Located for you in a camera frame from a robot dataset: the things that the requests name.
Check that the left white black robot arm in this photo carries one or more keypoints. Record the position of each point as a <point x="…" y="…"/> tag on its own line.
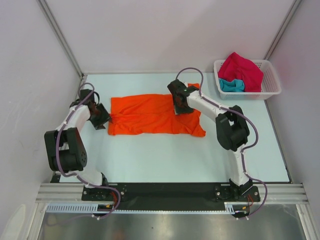
<point x="65" y="149"/>

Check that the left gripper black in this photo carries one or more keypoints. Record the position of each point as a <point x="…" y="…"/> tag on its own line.
<point x="98" y="124"/>

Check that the aluminium corner post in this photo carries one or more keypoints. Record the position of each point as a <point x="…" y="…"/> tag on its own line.
<point x="44" y="6"/>
<point x="294" y="8"/>

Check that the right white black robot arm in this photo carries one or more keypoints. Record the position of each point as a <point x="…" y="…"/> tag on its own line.
<point x="232" y="130"/>

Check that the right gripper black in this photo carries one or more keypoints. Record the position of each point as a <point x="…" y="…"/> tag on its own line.
<point x="178" y="110"/>

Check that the aluminium front frame rail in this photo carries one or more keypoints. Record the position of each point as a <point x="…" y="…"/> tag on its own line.
<point x="285" y="194"/>

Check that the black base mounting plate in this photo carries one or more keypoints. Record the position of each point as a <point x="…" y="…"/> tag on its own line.
<point x="197" y="196"/>

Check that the magenta t shirt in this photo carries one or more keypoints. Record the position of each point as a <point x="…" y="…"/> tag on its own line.
<point x="238" y="67"/>

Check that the white plastic laundry basket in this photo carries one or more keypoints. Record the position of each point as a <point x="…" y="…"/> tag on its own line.
<point x="270" y="85"/>

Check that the left aluminium corner post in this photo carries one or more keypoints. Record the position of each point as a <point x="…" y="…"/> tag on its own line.
<point x="44" y="6"/>

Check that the white slotted cable duct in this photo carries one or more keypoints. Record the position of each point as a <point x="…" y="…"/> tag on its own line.
<point x="237" y="207"/>
<point x="84" y="208"/>

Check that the right white slotted cable duct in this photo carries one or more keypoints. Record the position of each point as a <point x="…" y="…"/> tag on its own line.
<point x="237" y="207"/>

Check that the right aluminium corner post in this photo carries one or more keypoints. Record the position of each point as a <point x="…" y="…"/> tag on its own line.
<point x="294" y="8"/>

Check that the teal t shirt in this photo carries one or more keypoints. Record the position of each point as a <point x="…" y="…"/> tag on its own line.
<point x="234" y="86"/>

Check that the orange t shirt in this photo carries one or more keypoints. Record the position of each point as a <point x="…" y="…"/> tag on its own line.
<point x="151" y="114"/>

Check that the left white slotted cable duct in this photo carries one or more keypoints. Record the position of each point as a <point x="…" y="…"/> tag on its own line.
<point x="84" y="208"/>

